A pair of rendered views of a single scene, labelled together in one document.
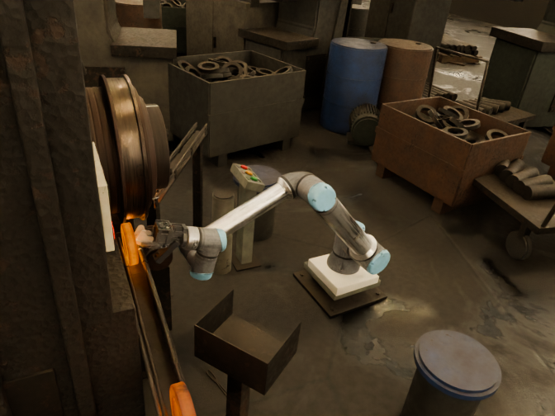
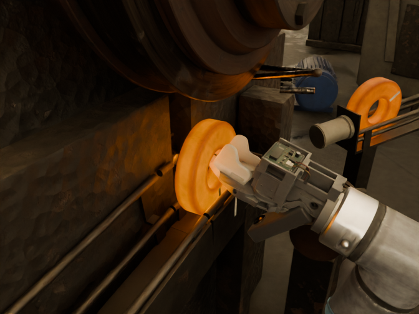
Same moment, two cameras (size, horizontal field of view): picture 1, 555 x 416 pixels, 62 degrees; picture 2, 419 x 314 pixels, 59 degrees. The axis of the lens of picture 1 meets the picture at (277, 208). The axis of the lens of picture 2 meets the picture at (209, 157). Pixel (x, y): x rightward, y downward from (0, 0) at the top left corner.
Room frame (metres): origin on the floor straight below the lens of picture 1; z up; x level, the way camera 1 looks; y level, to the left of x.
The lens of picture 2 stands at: (1.08, 0.08, 1.06)
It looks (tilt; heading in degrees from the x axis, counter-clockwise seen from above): 30 degrees down; 57
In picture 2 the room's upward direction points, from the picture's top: straight up
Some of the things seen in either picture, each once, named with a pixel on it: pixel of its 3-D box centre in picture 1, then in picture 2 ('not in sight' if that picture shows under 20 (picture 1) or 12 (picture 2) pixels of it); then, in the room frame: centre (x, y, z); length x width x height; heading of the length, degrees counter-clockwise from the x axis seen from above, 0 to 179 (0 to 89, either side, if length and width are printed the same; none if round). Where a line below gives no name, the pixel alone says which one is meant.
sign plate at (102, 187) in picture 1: (100, 194); not in sight; (1.01, 0.45, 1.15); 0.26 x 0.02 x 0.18; 28
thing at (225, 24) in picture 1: (228, 44); not in sight; (5.85, 0.79, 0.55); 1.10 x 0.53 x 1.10; 48
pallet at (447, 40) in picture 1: (445, 47); not in sight; (9.36, -2.90, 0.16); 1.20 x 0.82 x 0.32; 18
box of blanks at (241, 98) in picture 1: (231, 103); not in sight; (4.13, 0.51, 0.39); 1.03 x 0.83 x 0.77; 133
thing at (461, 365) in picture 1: (443, 394); not in sight; (1.26, -0.74, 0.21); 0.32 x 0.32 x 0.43
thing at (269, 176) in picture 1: (256, 203); not in sight; (2.64, 0.14, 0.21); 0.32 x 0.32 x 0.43
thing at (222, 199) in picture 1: (222, 233); not in sight; (2.20, 0.30, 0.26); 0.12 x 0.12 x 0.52
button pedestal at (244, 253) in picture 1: (245, 218); not in sight; (2.31, 0.18, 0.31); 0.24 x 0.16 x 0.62; 28
